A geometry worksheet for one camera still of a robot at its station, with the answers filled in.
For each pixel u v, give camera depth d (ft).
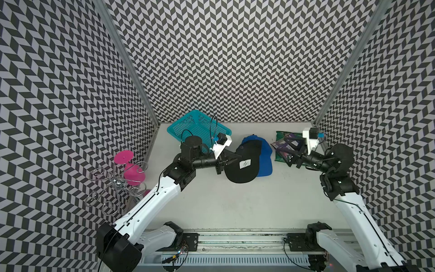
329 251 1.90
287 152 1.98
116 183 2.00
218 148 1.88
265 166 3.21
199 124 4.01
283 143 3.36
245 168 2.32
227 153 2.13
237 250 2.37
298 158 1.85
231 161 2.07
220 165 1.87
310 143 1.86
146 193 1.50
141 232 1.35
